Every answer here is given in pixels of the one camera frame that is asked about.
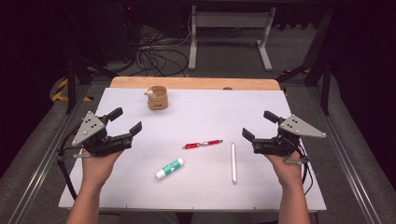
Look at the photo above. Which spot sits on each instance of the white green glue stick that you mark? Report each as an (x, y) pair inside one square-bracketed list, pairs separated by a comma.
[(169, 168)]

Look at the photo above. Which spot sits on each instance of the person's left hand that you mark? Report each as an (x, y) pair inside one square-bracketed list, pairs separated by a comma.
[(98, 169)]

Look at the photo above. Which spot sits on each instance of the silver pen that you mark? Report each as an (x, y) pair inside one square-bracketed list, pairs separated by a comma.
[(233, 165)]

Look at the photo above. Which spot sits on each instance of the person's right hand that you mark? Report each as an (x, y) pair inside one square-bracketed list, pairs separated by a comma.
[(288, 172)]

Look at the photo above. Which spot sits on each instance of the aluminium rail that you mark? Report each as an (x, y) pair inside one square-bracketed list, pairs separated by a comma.
[(40, 174), (351, 174)]

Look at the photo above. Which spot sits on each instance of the black metal stand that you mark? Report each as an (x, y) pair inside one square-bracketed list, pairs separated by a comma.
[(326, 90), (71, 87)]

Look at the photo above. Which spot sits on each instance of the white metal stand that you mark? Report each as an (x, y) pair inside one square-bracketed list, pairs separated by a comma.
[(230, 19)]

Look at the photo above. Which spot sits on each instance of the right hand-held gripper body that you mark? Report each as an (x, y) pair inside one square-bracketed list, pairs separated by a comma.
[(291, 137)]

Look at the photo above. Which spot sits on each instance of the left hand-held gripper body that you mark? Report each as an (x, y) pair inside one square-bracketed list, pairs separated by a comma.
[(93, 130)]

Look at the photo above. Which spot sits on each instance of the red pen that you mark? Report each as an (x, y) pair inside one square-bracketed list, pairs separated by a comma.
[(199, 144)]

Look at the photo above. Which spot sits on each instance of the wooden pen holder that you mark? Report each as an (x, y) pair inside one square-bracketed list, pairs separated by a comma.
[(158, 99)]

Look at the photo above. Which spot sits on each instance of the white board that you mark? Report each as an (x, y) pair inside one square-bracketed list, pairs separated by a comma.
[(202, 118)]

